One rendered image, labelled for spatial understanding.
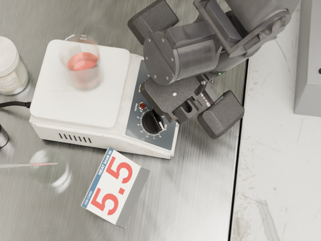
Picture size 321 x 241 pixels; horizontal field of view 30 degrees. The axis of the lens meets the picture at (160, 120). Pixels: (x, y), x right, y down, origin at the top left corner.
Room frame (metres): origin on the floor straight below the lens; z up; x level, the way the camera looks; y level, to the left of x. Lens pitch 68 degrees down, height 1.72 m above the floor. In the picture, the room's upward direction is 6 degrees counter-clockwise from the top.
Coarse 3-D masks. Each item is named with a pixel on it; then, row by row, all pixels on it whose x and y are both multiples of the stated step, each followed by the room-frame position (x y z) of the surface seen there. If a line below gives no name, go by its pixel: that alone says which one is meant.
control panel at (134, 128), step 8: (144, 64) 0.40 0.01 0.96; (144, 72) 0.39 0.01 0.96; (144, 80) 0.38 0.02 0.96; (136, 88) 0.36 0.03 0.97; (136, 96) 0.35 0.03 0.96; (136, 104) 0.34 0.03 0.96; (136, 112) 0.33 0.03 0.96; (144, 112) 0.33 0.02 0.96; (128, 120) 0.32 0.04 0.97; (136, 120) 0.32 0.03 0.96; (128, 128) 0.30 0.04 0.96; (136, 128) 0.31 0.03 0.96; (168, 128) 0.31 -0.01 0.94; (136, 136) 0.29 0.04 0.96; (144, 136) 0.30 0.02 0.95; (152, 136) 0.30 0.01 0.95; (160, 136) 0.30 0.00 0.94; (168, 136) 0.30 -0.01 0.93; (160, 144) 0.29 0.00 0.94; (168, 144) 0.29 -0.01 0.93
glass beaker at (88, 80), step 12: (72, 36) 0.40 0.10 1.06; (84, 36) 0.40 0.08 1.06; (60, 48) 0.39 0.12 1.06; (72, 48) 0.40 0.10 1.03; (84, 48) 0.40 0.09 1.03; (96, 48) 0.39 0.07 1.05; (60, 60) 0.37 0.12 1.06; (72, 72) 0.35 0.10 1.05; (84, 72) 0.35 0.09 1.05; (96, 72) 0.36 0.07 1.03; (72, 84) 0.36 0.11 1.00; (84, 84) 0.35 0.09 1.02; (96, 84) 0.36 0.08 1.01
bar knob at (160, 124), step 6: (150, 114) 0.32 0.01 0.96; (156, 114) 0.32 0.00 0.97; (144, 120) 0.32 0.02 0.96; (150, 120) 0.32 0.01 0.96; (156, 120) 0.31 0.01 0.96; (162, 120) 0.32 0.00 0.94; (144, 126) 0.31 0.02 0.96; (150, 126) 0.31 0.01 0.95; (156, 126) 0.31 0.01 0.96; (162, 126) 0.30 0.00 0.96; (150, 132) 0.30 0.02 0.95; (156, 132) 0.30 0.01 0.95
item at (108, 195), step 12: (120, 156) 0.28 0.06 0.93; (108, 168) 0.26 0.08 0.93; (120, 168) 0.26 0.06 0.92; (132, 168) 0.26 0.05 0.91; (108, 180) 0.25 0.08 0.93; (120, 180) 0.25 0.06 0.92; (96, 192) 0.23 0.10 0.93; (108, 192) 0.23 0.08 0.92; (120, 192) 0.23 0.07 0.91; (96, 204) 0.21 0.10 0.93; (108, 204) 0.22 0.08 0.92; (108, 216) 0.20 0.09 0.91
